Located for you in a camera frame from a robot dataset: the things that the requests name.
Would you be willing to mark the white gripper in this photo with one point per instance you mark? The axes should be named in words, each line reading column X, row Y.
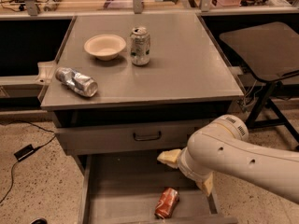
column 186, row 166

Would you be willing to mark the red coke can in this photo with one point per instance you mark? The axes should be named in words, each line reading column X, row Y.
column 167, row 203

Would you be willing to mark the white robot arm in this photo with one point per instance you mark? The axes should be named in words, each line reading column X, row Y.
column 223, row 146

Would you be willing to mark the closed top drawer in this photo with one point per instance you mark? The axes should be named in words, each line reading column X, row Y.
column 127, row 137

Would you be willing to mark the open middle drawer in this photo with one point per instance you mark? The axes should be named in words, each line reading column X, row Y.
column 124, row 188

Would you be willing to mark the grey drawer cabinet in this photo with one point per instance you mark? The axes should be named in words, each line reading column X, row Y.
column 185, row 79

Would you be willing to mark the crushed blue silver can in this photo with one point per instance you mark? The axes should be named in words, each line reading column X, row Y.
column 77, row 82

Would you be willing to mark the white green upright can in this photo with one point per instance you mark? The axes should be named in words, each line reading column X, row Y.
column 140, row 46

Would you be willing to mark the black folding stand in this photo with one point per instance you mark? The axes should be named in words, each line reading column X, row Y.
column 270, row 51

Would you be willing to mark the white paper bowl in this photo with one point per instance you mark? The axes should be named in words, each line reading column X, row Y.
column 105, row 47

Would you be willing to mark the black object on floor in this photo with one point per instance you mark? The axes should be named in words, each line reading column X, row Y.
column 39, row 220

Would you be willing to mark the black power adapter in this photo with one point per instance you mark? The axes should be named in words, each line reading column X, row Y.
column 24, row 153

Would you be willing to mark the dark coiled tool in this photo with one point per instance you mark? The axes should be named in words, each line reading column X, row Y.
column 52, row 5

